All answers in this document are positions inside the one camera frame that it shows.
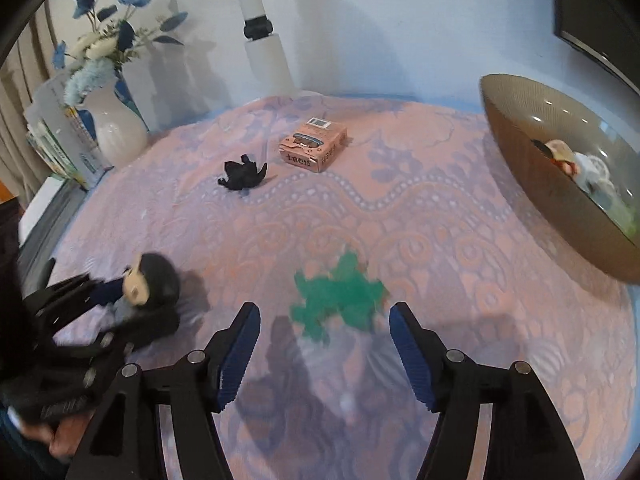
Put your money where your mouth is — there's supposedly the white ceramic vase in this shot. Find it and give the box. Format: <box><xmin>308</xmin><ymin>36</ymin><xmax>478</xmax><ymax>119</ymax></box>
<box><xmin>79</xmin><ymin>77</ymin><xmax>149</xmax><ymax>169</ymax></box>

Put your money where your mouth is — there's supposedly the light green plastic splash piece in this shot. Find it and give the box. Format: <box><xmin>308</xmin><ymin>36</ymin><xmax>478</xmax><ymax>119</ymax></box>
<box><xmin>603</xmin><ymin>196</ymin><xmax>638</xmax><ymax>238</ymax></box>

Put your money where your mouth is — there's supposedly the white lamp pole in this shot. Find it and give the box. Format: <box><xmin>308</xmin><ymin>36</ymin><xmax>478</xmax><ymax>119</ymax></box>
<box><xmin>239</xmin><ymin>0</ymin><xmax>319</xmax><ymax>98</ymax></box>

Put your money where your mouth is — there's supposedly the brown glass bowl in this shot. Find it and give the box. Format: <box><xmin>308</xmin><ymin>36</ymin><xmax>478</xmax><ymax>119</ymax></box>
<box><xmin>480</xmin><ymin>74</ymin><xmax>639</xmax><ymax>284</ymax></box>

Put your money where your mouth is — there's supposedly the black wall television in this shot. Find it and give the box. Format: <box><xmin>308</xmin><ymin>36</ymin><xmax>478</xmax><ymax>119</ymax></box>
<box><xmin>553</xmin><ymin>0</ymin><xmax>639</xmax><ymax>92</ymax></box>

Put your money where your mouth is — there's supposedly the black figurine hair piece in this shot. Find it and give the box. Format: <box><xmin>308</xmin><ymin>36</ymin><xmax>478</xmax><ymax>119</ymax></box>
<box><xmin>217</xmin><ymin>154</ymin><xmax>268</xmax><ymax>196</ymax></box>

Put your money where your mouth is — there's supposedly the pink floral tablecloth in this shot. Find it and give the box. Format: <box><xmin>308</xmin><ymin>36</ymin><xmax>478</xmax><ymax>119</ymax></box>
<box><xmin>53</xmin><ymin>98</ymin><xmax>637</xmax><ymax>479</ymax></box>

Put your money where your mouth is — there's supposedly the red robed figurine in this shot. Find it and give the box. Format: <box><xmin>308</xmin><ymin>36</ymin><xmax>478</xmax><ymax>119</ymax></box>
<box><xmin>533</xmin><ymin>139</ymin><xmax>578</xmax><ymax>177</ymax></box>

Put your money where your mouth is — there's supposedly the white power adapter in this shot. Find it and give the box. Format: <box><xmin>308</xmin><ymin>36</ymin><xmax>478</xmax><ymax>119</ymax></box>
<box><xmin>573</xmin><ymin>152</ymin><xmax>615</xmax><ymax>195</ymax></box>

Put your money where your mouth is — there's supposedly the blue white chibi figurine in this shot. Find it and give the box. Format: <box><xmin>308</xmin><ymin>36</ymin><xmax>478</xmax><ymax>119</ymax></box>
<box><xmin>96</xmin><ymin>252</ymin><xmax>180</xmax><ymax>327</ymax></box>

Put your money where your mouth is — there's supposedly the person's left hand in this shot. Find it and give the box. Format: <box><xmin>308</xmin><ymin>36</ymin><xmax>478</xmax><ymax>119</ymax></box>
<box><xmin>8</xmin><ymin>408</ymin><xmax>94</xmax><ymax>462</ymax></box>

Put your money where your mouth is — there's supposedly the stack of books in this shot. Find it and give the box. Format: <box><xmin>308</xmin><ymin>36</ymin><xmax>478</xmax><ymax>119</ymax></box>
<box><xmin>24</xmin><ymin>72</ymin><xmax>110</xmax><ymax>190</ymax></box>

